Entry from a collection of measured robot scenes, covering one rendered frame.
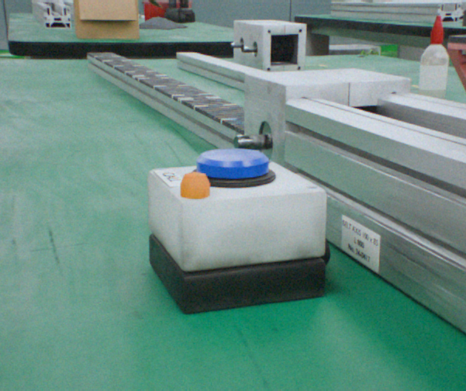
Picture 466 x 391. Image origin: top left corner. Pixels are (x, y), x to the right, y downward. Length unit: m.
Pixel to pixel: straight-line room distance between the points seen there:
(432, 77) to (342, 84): 0.62
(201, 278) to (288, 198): 0.06
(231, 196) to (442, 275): 0.11
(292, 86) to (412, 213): 0.18
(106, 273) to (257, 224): 0.11
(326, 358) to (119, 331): 0.10
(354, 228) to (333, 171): 0.04
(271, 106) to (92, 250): 0.18
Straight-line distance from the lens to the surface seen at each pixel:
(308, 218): 0.41
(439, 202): 0.40
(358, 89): 0.59
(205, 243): 0.39
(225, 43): 2.64
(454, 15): 3.78
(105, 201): 0.62
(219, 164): 0.41
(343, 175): 0.49
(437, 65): 1.19
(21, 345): 0.39
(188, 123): 0.94
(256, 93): 0.62
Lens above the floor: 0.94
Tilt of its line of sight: 15 degrees down
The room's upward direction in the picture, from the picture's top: straight up
